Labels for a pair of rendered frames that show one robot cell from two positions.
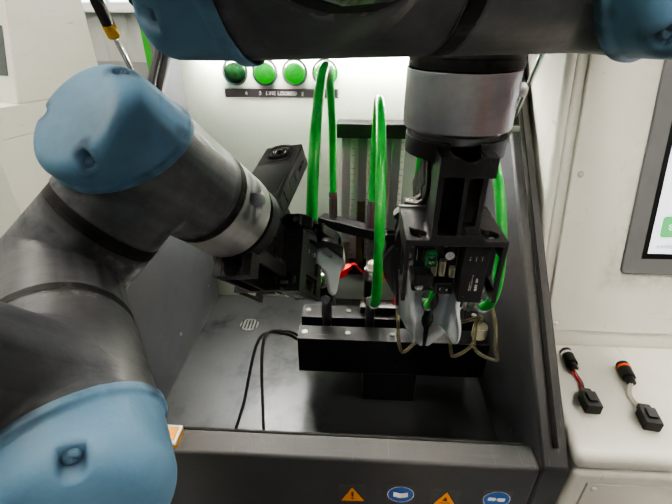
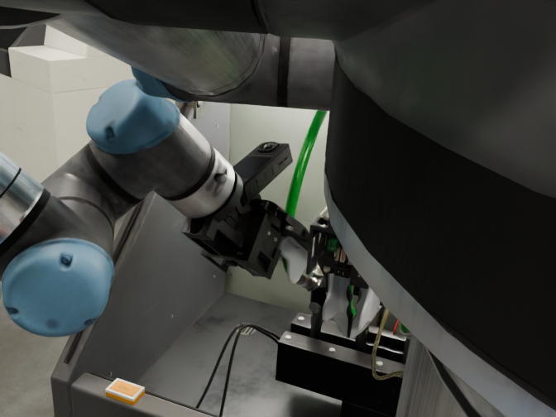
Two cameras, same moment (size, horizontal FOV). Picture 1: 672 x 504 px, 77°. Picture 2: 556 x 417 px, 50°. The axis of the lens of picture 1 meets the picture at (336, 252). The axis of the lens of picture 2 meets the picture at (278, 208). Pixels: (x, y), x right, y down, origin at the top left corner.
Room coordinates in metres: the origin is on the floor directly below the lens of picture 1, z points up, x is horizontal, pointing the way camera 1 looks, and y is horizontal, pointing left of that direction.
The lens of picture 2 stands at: (-0.23, -0.17, 1.57)
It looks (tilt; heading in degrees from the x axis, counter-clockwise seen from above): 23 degrees down; 18
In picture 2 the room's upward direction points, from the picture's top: 4 degrees clockwise
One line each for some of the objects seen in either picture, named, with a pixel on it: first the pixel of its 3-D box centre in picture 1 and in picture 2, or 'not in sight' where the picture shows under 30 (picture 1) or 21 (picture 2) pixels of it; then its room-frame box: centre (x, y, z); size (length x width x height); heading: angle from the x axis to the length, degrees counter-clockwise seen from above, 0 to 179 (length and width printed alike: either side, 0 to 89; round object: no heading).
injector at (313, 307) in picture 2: (326, 318); (313, 329); (0.61, 0.02, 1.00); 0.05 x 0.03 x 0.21; 177
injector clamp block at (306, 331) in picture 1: (388, 353); (378, 389); (0.62, -0.10, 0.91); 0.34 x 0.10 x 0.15; 87
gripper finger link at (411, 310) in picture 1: (413, 317); (334, 303); (0.30, -0.07, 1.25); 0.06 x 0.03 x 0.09; 177
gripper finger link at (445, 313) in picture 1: (448, 318); (363, 311); (0.30, -0.10, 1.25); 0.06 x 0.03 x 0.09; 177
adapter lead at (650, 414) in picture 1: (636, 392); not in sight; (0.44, -0.45, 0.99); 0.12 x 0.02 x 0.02; 168
